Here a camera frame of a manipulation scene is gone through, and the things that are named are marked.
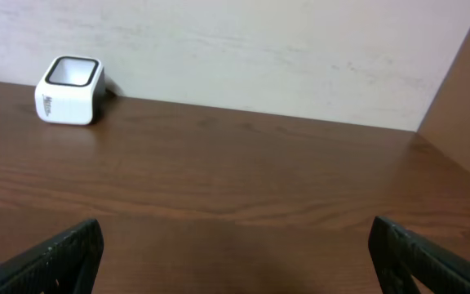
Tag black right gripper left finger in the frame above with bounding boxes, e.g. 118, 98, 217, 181
0, 219, 104, 293

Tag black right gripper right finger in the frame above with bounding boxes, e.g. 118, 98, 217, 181
368, 216, 470, 294

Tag white barcode scanner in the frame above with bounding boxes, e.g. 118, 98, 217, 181
34, 56, 106, 125

